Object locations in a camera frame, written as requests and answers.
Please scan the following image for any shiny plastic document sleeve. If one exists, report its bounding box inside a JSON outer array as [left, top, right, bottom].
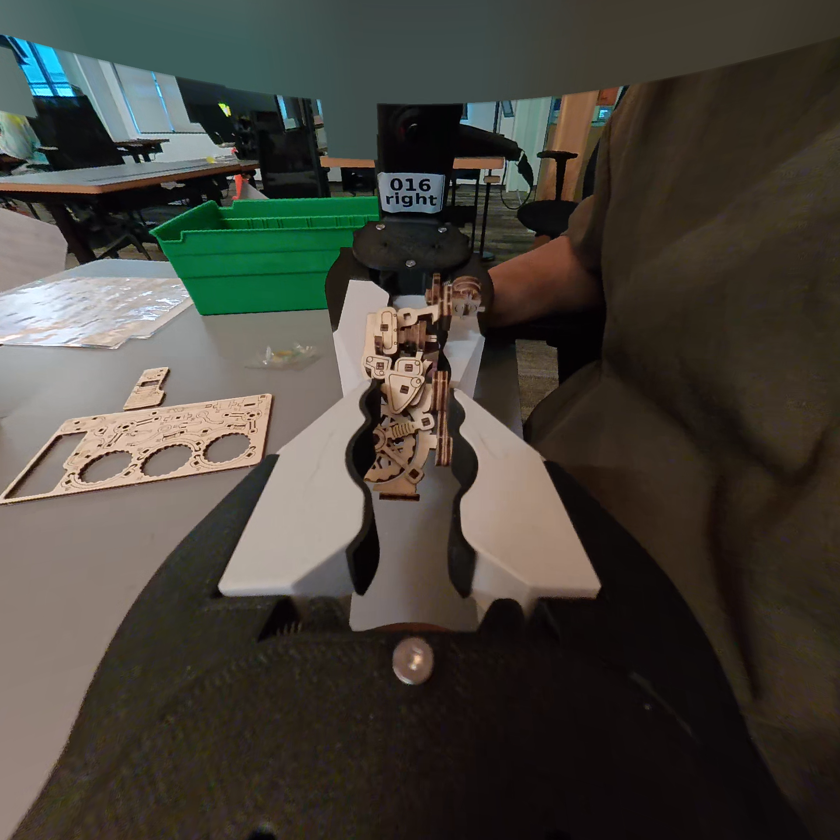
[[0, 277, 194, 350]]

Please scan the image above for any black bag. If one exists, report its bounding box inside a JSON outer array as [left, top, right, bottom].
[[459, 125, 526, 161]]

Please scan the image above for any small wooden panel piece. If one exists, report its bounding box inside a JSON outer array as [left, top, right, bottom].
[[123, 367, 170, 411]]

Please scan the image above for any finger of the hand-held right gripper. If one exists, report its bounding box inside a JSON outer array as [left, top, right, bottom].
[[445, 328, 488, 396], [333, 279, 395, 399]]

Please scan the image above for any wooden motorcycle model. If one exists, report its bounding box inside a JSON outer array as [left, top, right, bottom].
[[361, 272, 487, 503]]

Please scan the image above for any wooden sheet with round holes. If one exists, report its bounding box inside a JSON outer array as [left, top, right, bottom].
[[0, 394, 273, 506]]

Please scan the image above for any person's right forearm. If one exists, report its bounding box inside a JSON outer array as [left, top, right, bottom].
[[489, 233, 605, 329]]

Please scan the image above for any black high-back office chair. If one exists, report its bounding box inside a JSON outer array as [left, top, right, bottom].
[[252, 98, 329, 198], [33, 95, 126, 173]]

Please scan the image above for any wooden column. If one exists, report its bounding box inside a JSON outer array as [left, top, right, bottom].
[[538, 88, 624, 198]]

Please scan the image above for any long brown-edged office desk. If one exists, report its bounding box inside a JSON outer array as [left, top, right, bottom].
[[0, 159, 260, 263]]

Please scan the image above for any grey desk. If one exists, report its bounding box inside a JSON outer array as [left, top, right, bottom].
[[0, 259, 526, 840]]

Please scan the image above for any green plastic bin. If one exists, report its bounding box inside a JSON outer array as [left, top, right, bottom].
[[150, 197, 382, 316]]

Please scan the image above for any person in olive shirt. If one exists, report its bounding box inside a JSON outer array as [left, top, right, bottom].
[[525, 39, 840, 840]]

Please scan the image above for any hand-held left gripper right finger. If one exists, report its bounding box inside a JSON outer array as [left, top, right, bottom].
[[448, 387, 601, 618]]

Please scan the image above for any small clear plastic bag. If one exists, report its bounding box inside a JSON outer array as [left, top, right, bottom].
[[246, 343, 321, 370]]

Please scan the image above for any black computer monitor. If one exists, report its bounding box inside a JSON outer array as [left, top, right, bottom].
[[177, 77, 240, 142]]

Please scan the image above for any black office chair with armrests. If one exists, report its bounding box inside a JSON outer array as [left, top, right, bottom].
[[517, 150, 581, 238]]

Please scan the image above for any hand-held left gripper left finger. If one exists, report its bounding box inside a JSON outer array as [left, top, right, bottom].
[[218, 384, 382, 599]]

